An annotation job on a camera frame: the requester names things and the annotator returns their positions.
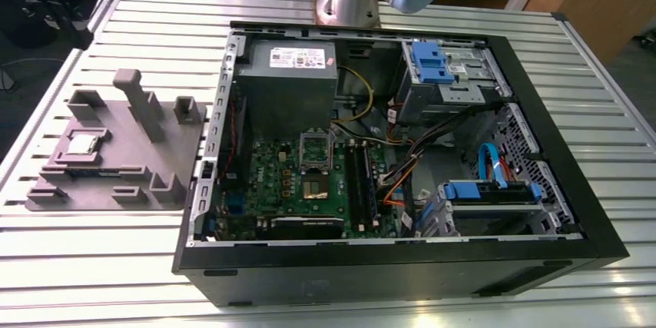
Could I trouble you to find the silver CPU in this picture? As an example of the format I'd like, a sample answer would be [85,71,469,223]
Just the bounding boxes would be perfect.
[67,134,97,154]

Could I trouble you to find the CPU socket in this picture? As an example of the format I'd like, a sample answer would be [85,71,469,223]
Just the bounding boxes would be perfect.
[298,173,333,202]

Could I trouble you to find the RAM stick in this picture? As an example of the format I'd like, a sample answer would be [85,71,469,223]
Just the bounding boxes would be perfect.
[63,167,123,177]

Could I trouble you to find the grey power supply unit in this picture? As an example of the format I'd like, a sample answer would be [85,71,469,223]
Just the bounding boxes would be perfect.
[233,38,339,131]

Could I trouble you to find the grey parts rack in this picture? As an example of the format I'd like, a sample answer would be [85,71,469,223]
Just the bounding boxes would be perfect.
[23,68,214,212]

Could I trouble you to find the metal socket cover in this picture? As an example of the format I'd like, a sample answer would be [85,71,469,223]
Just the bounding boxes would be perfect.
[298,130,338,174]

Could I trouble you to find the green motherboard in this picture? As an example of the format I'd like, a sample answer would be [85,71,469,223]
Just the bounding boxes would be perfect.
[213,128,406,241]

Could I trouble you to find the black RAM slot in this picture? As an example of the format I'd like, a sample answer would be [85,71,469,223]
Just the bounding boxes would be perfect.
[357,140,375,229]
[341,139,362,230]
[349,139,369,230]

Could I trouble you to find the graphics card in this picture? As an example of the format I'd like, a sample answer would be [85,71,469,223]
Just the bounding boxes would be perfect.
[254,213,345,240]

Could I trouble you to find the metal disk bay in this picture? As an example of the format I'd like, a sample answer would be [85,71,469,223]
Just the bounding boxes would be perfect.
[434,180,578,237]
[397,38,513,125]

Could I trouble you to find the black PC case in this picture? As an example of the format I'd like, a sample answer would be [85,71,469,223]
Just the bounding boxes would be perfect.
[170,19,630,308]

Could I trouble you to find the hard disk in blue carrier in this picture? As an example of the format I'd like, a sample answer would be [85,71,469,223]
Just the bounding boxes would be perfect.
[442,181,543,206]

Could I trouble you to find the wooden cabinet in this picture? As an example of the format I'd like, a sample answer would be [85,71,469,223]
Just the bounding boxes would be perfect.
[526,0,656,64]

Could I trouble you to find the thin red wire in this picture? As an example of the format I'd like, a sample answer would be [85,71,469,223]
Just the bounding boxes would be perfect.
[217,95,241,183]

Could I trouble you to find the yellow wire bundle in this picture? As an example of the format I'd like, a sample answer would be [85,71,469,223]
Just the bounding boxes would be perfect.
[331,65,375,125]

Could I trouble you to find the wire locking lever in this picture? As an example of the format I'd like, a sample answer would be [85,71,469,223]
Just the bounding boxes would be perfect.
[330,130,342,175]

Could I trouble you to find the black white wire bundle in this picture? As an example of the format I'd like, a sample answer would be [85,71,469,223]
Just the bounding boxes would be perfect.
[330,120,409,148]

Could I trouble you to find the blue plastic bay bracket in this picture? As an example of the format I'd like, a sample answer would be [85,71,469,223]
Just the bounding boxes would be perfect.
[410,41,458,85]

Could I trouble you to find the black cable bundle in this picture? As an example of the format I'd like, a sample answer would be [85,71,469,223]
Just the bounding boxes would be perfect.
[381,101,507,191]

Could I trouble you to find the orange wires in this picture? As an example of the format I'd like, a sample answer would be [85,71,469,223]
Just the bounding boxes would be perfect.
[382,174,410,207]

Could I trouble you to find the blue flat wire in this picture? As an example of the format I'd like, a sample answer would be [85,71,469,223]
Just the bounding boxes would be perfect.
[475,142,513,191]
[411,197,435,237]

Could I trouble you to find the red disk wire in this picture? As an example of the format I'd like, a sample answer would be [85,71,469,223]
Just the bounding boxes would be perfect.
[490,157,513,189]

